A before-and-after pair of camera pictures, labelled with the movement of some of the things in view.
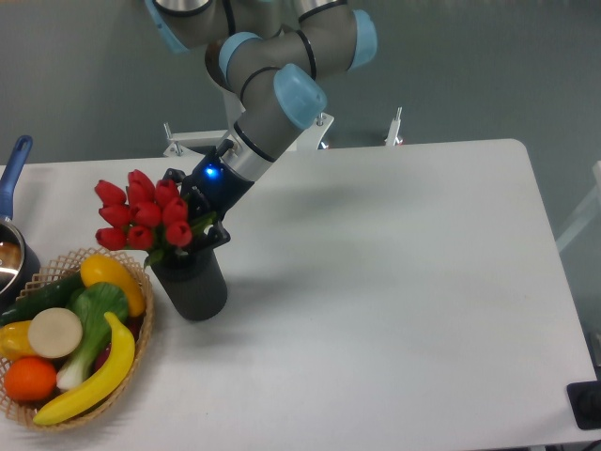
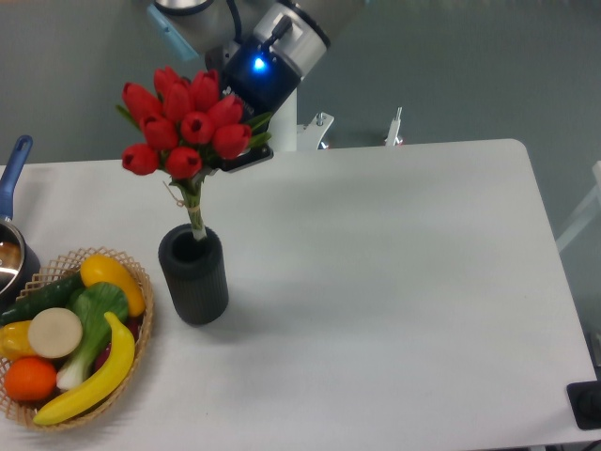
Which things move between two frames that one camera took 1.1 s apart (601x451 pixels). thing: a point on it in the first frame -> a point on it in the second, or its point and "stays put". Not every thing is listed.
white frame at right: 590,215 stays put
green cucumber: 52,295 stays put
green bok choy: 90,303 stays put
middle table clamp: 309,139 stays put
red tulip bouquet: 148,216 -> 185,129
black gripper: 212,187 -> 254,74
